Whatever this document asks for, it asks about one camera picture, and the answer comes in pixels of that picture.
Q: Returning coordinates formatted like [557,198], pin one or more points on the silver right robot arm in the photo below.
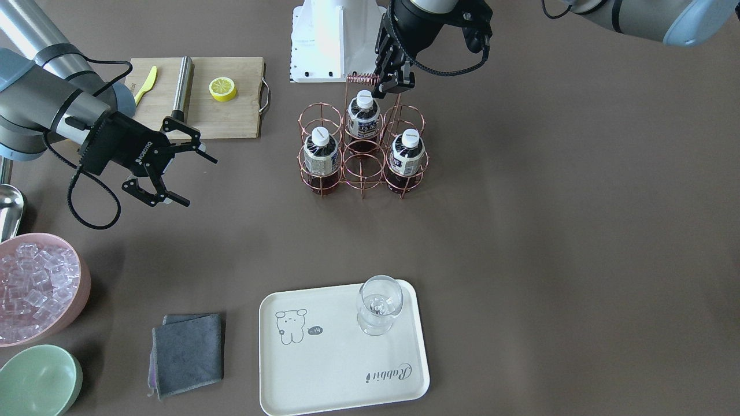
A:
[49,87]

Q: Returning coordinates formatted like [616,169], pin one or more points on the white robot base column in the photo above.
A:
[331,40]

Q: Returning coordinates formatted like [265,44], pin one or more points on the wine glass on tray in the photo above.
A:
[379,303]

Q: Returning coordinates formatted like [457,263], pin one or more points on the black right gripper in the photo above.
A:
[132,155]

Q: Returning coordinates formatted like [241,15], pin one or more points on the tea bottle two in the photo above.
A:
[321,160]

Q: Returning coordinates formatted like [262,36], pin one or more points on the steel muddler black tip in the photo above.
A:
[182,89]

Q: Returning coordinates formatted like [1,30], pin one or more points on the half lemon slice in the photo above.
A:
[222,89]

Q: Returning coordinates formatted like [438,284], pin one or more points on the tea bottle one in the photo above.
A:
[362,124]

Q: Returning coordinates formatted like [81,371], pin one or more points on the copper wire bottle basket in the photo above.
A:
[362,163]

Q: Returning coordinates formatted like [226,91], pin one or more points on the yellow plastic knife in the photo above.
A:
[147,85]

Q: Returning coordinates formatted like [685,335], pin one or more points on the bamboo cutting board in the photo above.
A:
[239,118]

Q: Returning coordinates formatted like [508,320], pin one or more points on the tea bottle three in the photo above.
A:
[404,161]

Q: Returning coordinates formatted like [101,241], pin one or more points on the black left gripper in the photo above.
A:
[426,27]

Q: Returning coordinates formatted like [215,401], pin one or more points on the green bowl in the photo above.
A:
[41,380]

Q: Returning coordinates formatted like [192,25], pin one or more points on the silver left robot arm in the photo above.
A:
[673,23]

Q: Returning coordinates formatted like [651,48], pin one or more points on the steel ice scoop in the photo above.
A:
[12,203]

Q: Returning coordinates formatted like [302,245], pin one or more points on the pink bowl of ice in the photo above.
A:
[45,286]

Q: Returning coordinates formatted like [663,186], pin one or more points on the grey folded cloth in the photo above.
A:
[187,352]

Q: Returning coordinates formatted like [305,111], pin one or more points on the white rabbit tray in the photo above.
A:
[314,357]

